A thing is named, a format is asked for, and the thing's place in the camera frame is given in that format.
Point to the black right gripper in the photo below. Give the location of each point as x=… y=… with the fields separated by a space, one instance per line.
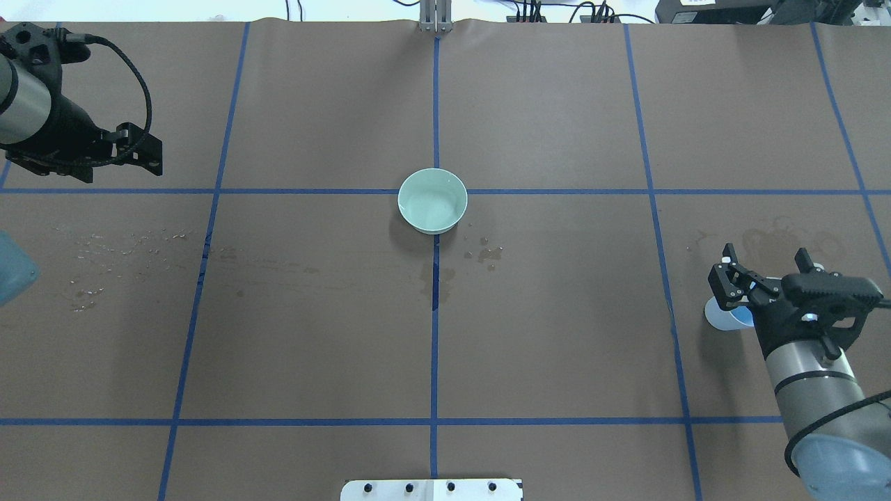
x=774 y=325

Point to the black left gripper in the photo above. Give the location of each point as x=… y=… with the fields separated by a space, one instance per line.
x=69 y=125

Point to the light blue plastic cup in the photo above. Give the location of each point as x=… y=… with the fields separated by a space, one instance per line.
x=739 y=318

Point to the mint green bowl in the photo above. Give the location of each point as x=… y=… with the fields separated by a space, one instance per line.
x=432 y=200

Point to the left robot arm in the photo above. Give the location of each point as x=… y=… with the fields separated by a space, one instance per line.
x=26 y=102

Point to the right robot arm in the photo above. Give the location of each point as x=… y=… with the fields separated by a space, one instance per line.
x=838 y=438

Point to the black box on desk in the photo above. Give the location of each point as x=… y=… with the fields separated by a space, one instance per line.
x=713 y=12

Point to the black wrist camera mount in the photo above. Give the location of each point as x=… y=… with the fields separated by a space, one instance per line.
x=830 y=306

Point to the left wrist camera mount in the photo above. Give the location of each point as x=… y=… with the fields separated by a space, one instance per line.
x=44 y=51

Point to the aluminium frame post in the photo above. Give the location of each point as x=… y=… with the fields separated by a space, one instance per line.
x=435 y=16

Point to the white pedestal base plate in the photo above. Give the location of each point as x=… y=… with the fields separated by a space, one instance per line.
x=434 y=489

